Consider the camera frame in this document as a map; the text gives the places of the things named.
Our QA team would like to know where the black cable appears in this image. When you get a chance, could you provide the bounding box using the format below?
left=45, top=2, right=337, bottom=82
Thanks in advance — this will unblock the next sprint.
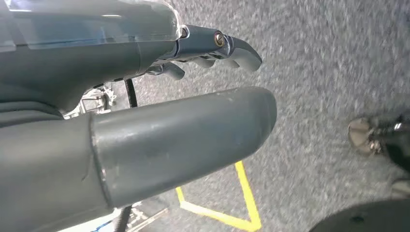
left=114, top=78, right=139, bottom=232

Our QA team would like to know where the grey metal frame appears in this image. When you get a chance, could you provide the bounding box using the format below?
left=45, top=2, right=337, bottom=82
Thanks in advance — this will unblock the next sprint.
left=63, top=86, right=117, bottom=120

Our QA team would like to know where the yellow floor tape outline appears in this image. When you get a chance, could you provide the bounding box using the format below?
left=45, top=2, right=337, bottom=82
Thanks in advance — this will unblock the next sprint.
left=175, top=161, right=263, bottom=232

